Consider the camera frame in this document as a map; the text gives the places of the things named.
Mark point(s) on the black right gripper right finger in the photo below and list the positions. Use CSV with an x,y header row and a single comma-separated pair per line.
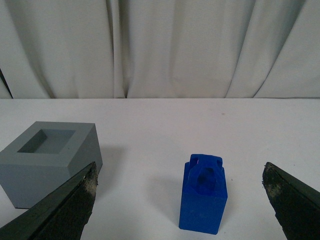
x,y
296,204

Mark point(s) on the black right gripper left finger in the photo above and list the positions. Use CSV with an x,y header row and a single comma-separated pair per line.
x,y
61,215

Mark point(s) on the blue handled block part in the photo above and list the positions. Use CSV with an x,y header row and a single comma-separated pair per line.
x,y
204,194

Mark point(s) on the gray square base block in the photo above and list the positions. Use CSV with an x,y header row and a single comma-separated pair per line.
x,y
45,156

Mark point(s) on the white curtain backdrop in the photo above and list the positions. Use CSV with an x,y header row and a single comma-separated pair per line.
x,y
109,49

